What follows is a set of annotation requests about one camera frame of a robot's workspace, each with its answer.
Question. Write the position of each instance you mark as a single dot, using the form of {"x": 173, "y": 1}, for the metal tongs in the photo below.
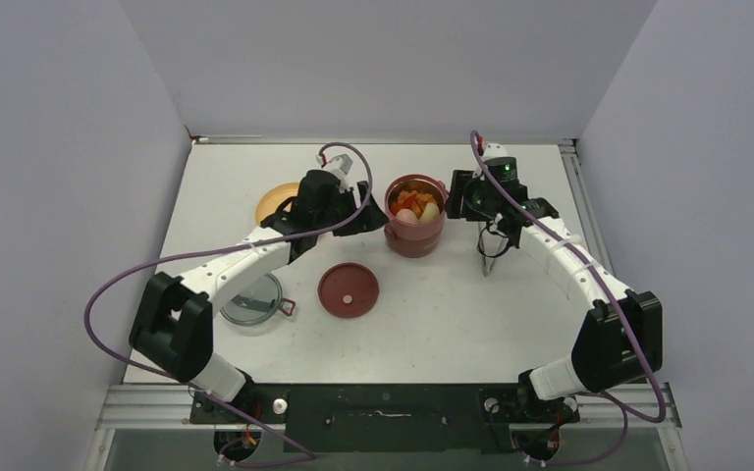
{"x": 491, "y": 246}

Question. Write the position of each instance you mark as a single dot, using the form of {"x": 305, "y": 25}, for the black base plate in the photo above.
{"x": 335, "y": 418}

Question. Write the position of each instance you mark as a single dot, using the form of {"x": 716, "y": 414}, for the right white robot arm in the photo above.
{"x": 620, "y": 339}

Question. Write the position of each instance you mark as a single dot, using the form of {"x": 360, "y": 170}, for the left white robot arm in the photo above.
{"x": 173, "y": 326}

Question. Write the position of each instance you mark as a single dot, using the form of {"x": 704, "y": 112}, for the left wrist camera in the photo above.
{"x": 338, "y": 166}

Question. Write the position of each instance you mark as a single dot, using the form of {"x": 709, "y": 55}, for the red round lid left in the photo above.
{"x": 348, "y": 290}

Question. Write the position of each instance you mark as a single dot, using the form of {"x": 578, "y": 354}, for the red steel bowl with handles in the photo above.
{"x": 423, "y": 184}

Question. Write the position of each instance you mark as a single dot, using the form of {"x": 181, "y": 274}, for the beige egg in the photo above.
{"x": 407, "y": 216}

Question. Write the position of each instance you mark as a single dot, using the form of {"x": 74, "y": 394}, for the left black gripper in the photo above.
{"x": 369, "y": 219}

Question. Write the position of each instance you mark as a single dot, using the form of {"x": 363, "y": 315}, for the white bun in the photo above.
{"x": 429, "y": 214}

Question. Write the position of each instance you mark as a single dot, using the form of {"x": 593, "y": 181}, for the aluminium frame rail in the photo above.
{"x": 391, "y": 297}

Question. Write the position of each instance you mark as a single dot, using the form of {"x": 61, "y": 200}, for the orange plastic plate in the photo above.
{"x": 273, "y": 198}

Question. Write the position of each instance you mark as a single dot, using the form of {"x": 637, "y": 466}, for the red steel bowl tall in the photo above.
{"x": 411, "y": 248}

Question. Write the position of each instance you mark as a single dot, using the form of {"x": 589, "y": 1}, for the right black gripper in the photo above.
{"x": 459, "y": 205}

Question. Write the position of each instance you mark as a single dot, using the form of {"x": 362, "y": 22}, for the grey transparent lid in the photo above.
{"x": 258, "y": 303}

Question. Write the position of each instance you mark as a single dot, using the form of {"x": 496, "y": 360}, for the orange fried food pieces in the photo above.
{"x": 412, "y": 199}

